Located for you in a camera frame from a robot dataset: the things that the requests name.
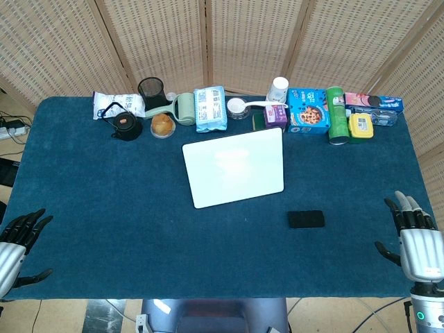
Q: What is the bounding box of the green lint roller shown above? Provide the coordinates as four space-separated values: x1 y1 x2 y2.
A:
144 92 197 126

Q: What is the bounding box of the black mesh pen holder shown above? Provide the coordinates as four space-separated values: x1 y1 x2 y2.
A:
137 77 169 111

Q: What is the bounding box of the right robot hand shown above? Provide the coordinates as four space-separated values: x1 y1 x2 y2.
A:
374 190 444 282

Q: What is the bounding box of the black cast iron teapot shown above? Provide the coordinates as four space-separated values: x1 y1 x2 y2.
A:
101 102 144 142

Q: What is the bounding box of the robot torso base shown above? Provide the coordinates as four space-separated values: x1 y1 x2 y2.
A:
135 297 291 333

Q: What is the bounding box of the bamboo folding screen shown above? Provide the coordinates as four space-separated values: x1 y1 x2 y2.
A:
0 0 444 230

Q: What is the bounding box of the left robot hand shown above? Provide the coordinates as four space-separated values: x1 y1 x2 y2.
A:
0 208 54 298

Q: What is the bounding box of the clear plastic bottle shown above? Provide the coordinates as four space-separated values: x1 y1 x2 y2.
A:
350 107 399 127

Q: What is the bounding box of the purple small box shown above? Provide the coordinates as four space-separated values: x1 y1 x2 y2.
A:
264 104 289 128

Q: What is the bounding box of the white board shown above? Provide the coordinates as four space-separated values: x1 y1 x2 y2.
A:
182 127 285 210

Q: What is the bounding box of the dark green small box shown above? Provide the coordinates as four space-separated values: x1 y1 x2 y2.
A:
252 111 267 132

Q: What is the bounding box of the clear glass bowl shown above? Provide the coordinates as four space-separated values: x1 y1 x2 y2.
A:
226 97 252 121

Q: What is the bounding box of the green chips can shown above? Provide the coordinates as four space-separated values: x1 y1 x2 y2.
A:
325 86 350 146

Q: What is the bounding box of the blue table cloth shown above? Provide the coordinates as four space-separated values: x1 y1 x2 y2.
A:
0 95 436 301

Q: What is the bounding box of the light blue tissue pack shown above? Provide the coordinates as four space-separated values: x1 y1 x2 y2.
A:
193 85 229 134

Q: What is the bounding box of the white paper cup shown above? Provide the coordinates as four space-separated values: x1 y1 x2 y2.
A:
266 76 290 104

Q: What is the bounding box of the blue cookie box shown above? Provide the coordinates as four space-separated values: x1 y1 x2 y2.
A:
287 87 331 135

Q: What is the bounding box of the black square block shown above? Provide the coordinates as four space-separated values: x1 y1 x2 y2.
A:
287 210 326 230

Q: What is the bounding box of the white power strip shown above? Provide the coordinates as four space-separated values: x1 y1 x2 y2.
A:
0 125 31 141

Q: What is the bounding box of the bread in plastic cup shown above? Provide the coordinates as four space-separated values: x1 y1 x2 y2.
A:
150 113 176 139

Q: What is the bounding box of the pink and blue Oreo box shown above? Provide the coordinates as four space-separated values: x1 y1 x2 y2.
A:
343 92 404 114

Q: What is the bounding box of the white snack bag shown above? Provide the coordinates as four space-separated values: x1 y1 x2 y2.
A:
92 91 147 121

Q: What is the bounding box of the yellow lidded container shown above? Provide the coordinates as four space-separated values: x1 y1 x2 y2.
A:
348 112 376 144

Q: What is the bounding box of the white plastic spoon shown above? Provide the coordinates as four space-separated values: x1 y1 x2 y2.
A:
228 100 289 113

